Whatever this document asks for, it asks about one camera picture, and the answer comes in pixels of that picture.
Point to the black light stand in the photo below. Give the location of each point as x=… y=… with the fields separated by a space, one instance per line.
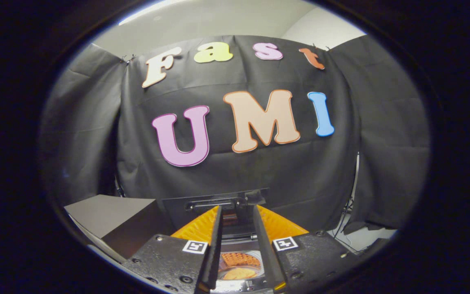
x=347 y=208

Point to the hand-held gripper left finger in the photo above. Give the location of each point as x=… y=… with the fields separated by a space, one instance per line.
x=212 y=253

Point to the black and white cabinet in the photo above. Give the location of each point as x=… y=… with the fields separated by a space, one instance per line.
x=108 y=212

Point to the black backdrop cloth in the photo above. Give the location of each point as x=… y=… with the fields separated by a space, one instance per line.
x=259 y=171

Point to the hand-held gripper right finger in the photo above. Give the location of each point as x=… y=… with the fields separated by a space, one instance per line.
x=265 y=253

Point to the orange garment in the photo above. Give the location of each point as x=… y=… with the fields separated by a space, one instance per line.
x=239 y=273

